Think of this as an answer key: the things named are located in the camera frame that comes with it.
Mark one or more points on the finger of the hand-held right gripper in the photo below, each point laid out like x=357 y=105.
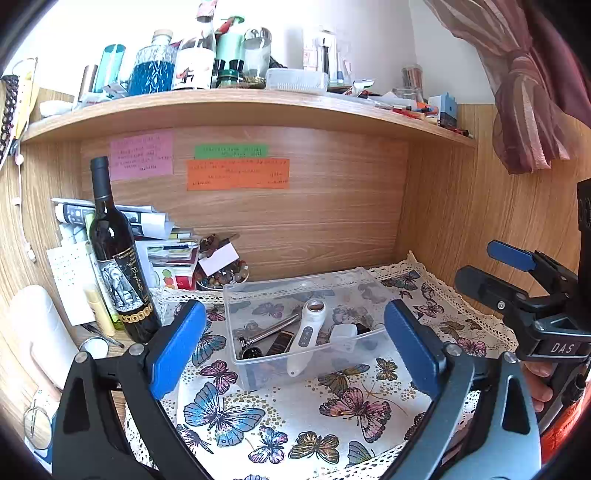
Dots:
x=510 y=256
x=480 y=284

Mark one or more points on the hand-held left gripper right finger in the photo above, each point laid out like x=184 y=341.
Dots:
x=413 y=350

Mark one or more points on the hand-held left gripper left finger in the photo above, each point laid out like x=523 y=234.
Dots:
x=178 y=350

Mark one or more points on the black device with white cap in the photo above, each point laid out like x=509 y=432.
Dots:
x=344 y=336

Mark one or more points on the metal telescopic rod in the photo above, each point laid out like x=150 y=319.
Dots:
x=272 y=328

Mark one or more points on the brown rectangular lighter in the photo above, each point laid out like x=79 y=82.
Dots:
x=280 y=342

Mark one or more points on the white handheld massager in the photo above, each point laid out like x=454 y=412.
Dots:
x=305 y=332

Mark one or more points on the clear plastic container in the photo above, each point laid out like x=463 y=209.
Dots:
x=277 y=284

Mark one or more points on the person's right hand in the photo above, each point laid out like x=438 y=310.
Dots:
x=538 y=383

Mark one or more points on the metal tweezers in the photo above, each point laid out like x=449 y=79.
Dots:
x=104 y=336

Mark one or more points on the bowl of beads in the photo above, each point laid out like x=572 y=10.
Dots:
x=221 y=279

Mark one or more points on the small round mirror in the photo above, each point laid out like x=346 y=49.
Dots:
x=93 y=347

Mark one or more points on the stack of books and papers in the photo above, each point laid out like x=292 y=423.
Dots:
x=159 y=258

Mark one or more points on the white card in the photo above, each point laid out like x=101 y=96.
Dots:
x=217 y=261

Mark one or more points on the butterfly print tablecloth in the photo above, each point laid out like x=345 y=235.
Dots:
x=323 y=415

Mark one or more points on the brown hair clip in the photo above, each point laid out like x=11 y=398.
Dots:
x=214 y=243

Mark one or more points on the dark wine bottle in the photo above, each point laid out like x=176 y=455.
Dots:
x=115 y=240

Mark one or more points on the white dotted paper sheet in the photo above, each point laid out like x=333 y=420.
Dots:
x=69 y=281

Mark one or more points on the white cylinder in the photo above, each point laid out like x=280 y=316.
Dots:
x=41 y=332

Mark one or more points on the mauve curtain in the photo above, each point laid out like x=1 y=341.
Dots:
x=521 y=106

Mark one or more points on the blue house-shaped box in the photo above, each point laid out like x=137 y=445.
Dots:
x=443 y=110

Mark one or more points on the pile of pens and markers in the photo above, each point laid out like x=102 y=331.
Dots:
x=406 y=108

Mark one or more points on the orange paper note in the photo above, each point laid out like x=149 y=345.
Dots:
x=238 y=174

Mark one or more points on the short glass jar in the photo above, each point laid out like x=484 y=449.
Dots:
x=405 y=94

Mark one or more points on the pink paper note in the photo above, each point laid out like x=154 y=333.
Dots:
x=141 y=155

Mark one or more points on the glass jar with sticks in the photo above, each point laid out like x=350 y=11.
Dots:
x=412 y=81

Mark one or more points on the green paper note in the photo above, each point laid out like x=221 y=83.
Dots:
x=231 y=151

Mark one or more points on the wooden shelf board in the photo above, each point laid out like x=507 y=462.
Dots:
x=254 y=110

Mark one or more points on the toothbrush package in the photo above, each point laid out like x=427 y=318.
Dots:
x=325 y=55

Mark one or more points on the clear plastic lidded box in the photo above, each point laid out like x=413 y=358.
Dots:
x=295 y=81

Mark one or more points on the clear bottle with white label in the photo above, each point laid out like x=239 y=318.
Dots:
x=194 y=69

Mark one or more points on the small metal cylinder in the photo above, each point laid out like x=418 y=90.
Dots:
x=87 y=83

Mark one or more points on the blue patterned glass bottle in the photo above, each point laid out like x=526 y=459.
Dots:
x=151 y=69

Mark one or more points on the teal tall glass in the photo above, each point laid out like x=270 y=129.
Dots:
x=110 y=67

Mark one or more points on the clear glass bottle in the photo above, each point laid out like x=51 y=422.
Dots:
x=257 y=55

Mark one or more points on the mint green bottle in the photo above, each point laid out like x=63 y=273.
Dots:
x=230 y=48

